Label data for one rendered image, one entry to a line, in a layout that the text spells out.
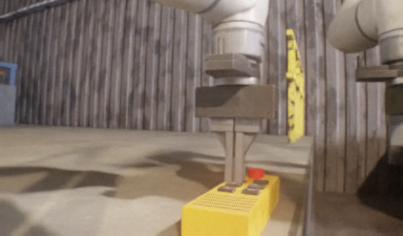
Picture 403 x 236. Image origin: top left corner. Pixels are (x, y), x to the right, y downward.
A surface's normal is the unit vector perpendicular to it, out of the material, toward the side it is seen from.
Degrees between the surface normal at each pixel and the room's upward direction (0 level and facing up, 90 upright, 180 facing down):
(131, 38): 90
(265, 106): 90
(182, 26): 90
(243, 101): 90
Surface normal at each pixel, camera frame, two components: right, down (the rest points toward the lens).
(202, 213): -0.39, -0.05
